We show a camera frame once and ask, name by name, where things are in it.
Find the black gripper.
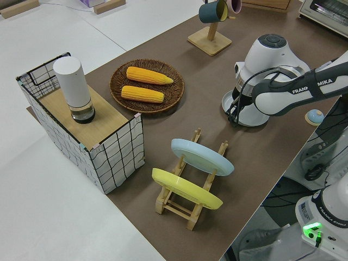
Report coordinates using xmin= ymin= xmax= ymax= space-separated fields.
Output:
xmin=233 ymin=88 xmax=254 ymax=110

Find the gray round plate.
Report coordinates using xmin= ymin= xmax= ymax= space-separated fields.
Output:
xmin=221 ymin=89 xmax=270 ymax=127

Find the light blue plate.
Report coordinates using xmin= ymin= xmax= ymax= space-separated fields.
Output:
xmin=171 ymin=138 xmax=235 ymax=177

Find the yellow plate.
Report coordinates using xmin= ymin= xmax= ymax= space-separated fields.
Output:
xmin=151 ymin=167 xmax=224 ymax=210

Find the wooden plate rack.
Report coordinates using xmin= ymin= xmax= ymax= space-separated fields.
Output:
xmin=154 ymin=127 xmax=229 ymax=232

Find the wooden mug tree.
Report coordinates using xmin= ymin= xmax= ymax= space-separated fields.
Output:
xmin=187 ymin=0 xmax=236 ymax=57

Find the small blue call bell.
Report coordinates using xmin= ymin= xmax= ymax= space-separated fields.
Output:
xmin=304 ymin=108 xmax=325 ymax=127

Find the brown wicker basket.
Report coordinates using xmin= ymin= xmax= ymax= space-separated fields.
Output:
xmin=109 ymin=59 xmax=185 ymax=114

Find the pink mug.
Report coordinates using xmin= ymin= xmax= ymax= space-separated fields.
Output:
xmin=227 ymin=0 xmax=243 ymax=14

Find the dark teal mug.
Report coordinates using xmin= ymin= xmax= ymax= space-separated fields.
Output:
xmin=198 ymin=0 xmax=228 ymax=24

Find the wooden drawer cabinet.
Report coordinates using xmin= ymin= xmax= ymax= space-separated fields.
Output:
xmin=240 ymin=0 xmax=293 ymax=14

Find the yellow corn cob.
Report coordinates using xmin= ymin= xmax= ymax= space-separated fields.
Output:
xmin=126 ymin=66 xmax=175 ymax=86
xmin=121 ymin=85 xmax=165 ymax=104

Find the white toaster oven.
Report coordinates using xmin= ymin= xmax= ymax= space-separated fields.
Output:
xmin=296 ymin=0 xmax=348 ymax=40

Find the short wooden block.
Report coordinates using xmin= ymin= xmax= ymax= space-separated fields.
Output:
xmin=93 ymin=0 xmax=127 ymax=15

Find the white cylindrical bottle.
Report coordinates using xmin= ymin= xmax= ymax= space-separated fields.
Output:
xmin=52 ymin=55 xmax=97 ymax=125

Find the purple white box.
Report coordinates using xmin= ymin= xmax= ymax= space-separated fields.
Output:
xmin=78 ymin=0 xmax=107 ymax=8

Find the long wooden block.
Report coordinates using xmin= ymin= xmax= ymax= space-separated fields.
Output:
xmin=0 ymin=0 xmax=40 ymax=20

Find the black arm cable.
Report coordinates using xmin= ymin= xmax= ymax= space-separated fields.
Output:
xmin=227 ymin=67 xmax=289 ymax=128

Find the wire box with wooden lid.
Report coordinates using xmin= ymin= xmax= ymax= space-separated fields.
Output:
xmin=15 ymin=52 xmax=145 ymax=195

